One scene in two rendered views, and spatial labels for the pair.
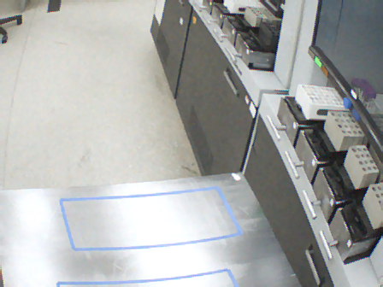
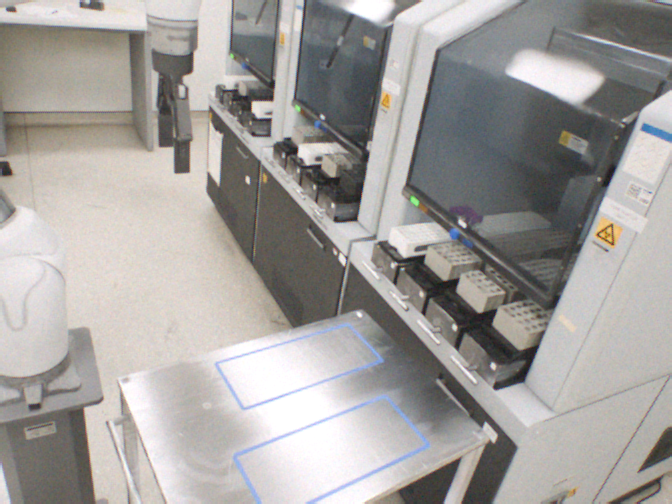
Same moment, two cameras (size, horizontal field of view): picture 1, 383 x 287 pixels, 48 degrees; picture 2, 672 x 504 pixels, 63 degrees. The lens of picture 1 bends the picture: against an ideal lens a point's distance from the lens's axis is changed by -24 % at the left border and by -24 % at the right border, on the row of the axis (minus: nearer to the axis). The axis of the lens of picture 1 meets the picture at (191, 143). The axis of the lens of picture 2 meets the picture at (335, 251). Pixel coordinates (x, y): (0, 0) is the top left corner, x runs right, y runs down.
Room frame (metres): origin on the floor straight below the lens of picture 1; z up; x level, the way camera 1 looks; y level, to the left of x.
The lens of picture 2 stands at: (-0.19, 0.22, 1.64)
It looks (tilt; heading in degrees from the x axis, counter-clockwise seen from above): 30 degrees down; 347
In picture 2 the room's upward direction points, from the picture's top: 10 degrees clockwise
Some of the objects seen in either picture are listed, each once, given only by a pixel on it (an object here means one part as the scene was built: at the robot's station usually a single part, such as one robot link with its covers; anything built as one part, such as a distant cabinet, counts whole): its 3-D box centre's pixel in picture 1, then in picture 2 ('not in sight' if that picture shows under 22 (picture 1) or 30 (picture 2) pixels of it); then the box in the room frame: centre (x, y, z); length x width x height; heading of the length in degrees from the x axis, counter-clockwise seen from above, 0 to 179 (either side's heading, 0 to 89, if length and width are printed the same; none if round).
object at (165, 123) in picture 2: not in sight; (165, 131); (0.96, 0.37, 1.22); 0.03 x 0.01 x 0.07; 110
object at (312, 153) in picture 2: (261, 9); (335, 154); (1.94, -0.18, 0.83); 0.30 x 0.10 x 0.06; 110
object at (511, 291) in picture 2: (376, 166); (498, 288); (0.98, -0.51, 0.85); 0.12 x 0.02 x 0.06; 19
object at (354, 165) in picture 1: (356, 168); (473, 293); (0.95, -0.42, 0.85); 0.12 x 0.02 x 0.06; 19
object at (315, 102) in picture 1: (338, 105); (435, 238); (1.27, -0.42, 0.83); 0.30 x 0.10 x 0.06; 109
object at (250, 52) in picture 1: (316, 58); (399, 195); (1.70, -0.41, 0.78); 0.73 x 0.14 x 0.09; 110
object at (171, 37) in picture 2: not in sight; (172, 34); (0.90, 0.35, 1.43); 0.09 x 0.09 x 0.06
